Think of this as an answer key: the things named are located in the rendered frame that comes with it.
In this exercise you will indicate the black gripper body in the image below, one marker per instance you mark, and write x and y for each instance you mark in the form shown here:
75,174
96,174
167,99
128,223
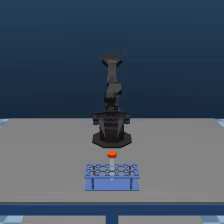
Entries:
111,117

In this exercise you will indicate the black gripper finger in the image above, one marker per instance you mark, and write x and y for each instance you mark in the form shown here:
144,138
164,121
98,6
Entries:
104,129
119,129

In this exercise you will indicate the dark six-joint robot arm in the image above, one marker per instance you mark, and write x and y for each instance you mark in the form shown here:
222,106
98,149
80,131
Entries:
111,68

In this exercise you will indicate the centrifuge tube with orange cap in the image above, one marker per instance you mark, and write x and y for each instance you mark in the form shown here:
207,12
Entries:
112,163

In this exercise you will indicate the blue tube rack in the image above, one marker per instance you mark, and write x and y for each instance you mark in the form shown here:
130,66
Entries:
100,184

